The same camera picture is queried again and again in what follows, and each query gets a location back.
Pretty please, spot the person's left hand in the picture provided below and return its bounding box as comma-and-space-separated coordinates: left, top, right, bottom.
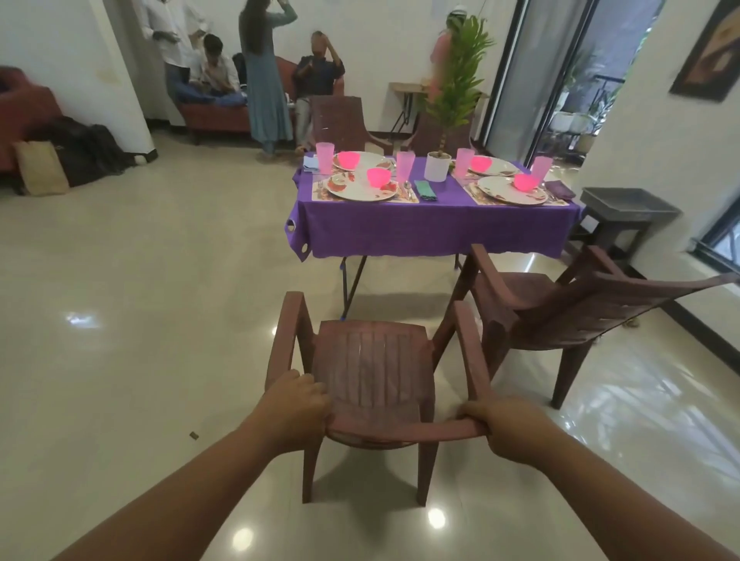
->
248, 369, 334, 458

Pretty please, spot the person's right hand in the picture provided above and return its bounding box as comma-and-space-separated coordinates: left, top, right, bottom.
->
456, 395, 565, 469

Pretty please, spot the white floral plate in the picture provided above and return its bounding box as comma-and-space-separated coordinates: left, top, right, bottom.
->
332, 151, 387, 172
325, 172, 399, 202
476, 176, 549, 207
468, 156, 521, 177

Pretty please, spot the person's right forearm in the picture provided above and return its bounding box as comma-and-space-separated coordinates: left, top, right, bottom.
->
537, 433, 740, 561

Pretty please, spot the person's left forearm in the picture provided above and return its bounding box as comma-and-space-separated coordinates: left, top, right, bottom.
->
52, 425, 290, 561

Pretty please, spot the purple cloth table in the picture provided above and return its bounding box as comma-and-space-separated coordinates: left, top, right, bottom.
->
286, 151, 585, 320

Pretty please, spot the dark grey plastic stool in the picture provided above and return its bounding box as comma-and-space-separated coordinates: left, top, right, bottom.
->
569, 213, 654, 261

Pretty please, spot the grey plastic tray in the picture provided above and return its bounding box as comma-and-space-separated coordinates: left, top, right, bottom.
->
580, 186, 683, 223

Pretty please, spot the green plant with white pot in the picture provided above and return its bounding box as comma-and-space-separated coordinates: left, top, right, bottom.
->
423, 14, 496, 183

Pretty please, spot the black barred window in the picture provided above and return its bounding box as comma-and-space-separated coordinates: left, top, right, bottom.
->
691, 196, 740, 276

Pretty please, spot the black bag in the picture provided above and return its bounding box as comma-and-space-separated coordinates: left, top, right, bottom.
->
34, 115, 138, 187

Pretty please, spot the wooden folding table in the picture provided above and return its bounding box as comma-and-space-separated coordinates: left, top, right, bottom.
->
388, 80, 493, 139

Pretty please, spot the brown paper bag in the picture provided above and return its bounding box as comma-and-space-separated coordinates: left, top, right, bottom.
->
12, 140, 70, 197

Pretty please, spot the red sofa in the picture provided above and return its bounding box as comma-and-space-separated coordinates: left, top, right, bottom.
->
0, 66, 63, 174

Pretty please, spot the dark picture frame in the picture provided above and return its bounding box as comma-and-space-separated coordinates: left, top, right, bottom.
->
669, 0, 740, 104

